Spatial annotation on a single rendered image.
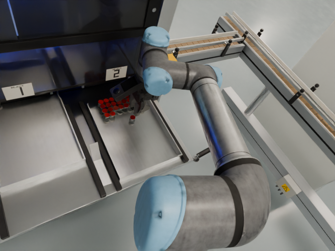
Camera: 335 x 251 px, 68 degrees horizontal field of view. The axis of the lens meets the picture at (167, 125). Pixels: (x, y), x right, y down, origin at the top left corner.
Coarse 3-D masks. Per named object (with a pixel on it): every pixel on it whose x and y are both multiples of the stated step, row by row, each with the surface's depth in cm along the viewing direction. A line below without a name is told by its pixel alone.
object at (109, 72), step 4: (116, 68) 94; (120, 68) 95; (124, 68) 96; (108, 72) 94; (112, 72) 95; (116, 72) 96; (120, 72) 97; (124, 72) 98; (108, 76) 95; (112, 76) 97; (120, 76) 99; (124, 76) 100
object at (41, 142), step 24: (48, 96) 99; (0, 120) 88; (24, 120) 90; (48, 120) 93; (0, 144) 83; (24, 144) 85; (48, 144) 88; (72, 144) 90; (0, 168) 79; (24, 168) 81; (48, 168) 83
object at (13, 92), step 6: (24, 84) 79; (30, 84) 80; (6, 90) 78; (12, 90) 79; (18, 90) 80; (24, 90) 81; (30, 90) 82; (6, 96) 80; (12, 96) 81; (18, 96) 82; (24, 96) 83
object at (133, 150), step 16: (96, 112) 100; (128, 112) 104; (144, 112) 107; (96, 128) 95; (112, 128) 98; (128, 128) 100; (144, 128) 102; (160, 128) 104; (112, 144) 94; (128, 144) 96; (144, 144) 98; (160, 144) 99; (176, 144) 98; (112, 160) 87; (128, 160) 92; (144, 160) 94; (160, 160) 95; (128, 176) 86
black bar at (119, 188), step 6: (84, 108) 98; (84, 114) 96; (90, 120) 95; (90, 126) 94; (96, 132) 93; (96, 138) 92; (102, 144) 91; (102, 150) 90; (102, 156) 89; (108, 162) 88; (108, 168) 86; (114, 174) 86; (114, 180) 84; (120, 186) 84
